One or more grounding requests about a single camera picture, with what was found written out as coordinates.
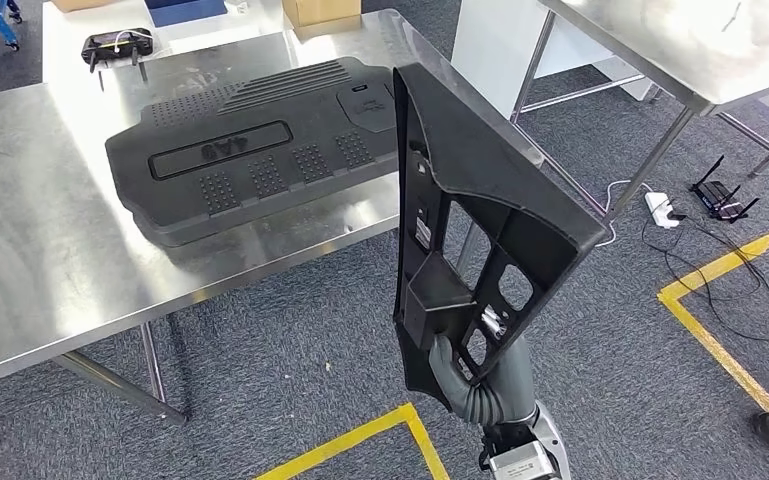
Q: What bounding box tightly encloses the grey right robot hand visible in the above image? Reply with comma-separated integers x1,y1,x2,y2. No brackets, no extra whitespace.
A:
427,304,538,421

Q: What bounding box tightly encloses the black plastic frame part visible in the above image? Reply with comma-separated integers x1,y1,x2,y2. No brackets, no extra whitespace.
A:
391,62,609,413

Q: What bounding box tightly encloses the steel workbench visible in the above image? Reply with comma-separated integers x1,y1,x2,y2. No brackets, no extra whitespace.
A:
0,7,546,427

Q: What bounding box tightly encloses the yellow floor tape square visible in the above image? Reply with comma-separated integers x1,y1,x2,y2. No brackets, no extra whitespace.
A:
656,231,769,416
254,402,452,480

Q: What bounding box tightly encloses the white power strip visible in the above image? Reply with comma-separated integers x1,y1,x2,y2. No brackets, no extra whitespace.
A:
644,191,681,231

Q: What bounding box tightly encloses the black router with antennas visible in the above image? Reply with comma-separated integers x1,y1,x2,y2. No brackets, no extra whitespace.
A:
688,155,762,222
81,27,155,92

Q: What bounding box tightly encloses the white panel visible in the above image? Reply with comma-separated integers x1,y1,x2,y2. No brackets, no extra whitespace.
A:
450,0,657,122

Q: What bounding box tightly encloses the steel table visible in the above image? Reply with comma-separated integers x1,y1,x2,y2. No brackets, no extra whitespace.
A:
508,0,769,225

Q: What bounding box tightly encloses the large black plastic cover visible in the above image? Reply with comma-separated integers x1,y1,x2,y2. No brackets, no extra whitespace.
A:
104,56,402,248

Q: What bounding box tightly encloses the cardboard box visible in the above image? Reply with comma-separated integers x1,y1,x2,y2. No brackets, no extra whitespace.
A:
51,0,122,14
282,0,363,40

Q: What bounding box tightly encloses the blue box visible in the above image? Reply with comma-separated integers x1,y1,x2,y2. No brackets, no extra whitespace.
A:
144,0,229,28

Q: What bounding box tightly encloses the white table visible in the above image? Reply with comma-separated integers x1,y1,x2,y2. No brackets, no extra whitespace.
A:
41,0,293,86

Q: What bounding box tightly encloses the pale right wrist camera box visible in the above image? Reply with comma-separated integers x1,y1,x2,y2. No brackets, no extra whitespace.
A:
487,440,556,480

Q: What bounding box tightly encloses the white cable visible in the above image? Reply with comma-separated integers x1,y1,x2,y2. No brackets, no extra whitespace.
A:
594,178,654,249

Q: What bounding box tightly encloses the black cable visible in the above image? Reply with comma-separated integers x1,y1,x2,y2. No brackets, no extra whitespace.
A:
640,210,769,344

